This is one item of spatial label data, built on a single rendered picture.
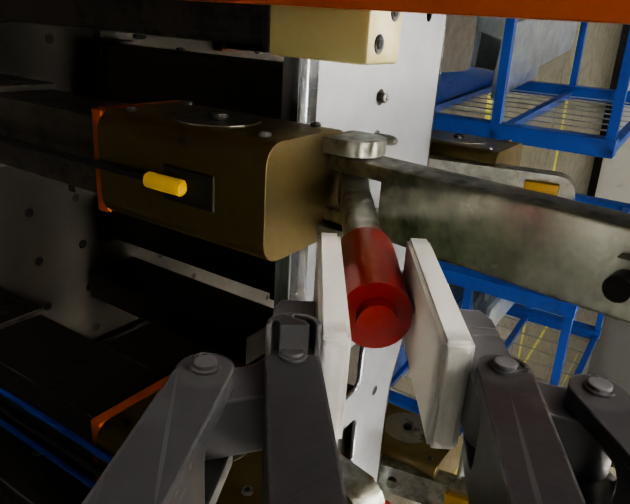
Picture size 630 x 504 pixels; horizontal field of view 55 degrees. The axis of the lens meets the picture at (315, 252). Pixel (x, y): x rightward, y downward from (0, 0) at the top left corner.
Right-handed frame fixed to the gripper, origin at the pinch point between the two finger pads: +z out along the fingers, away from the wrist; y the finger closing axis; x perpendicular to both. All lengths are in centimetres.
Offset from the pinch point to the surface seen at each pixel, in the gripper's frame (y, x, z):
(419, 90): 6.1, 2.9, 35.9
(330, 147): -1.4, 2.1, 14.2
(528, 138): 71, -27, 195
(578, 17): 7.0, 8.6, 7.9
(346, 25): -1.0, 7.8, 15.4
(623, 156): 378, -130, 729
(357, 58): -0.4, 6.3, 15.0
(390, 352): 6.4, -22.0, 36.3
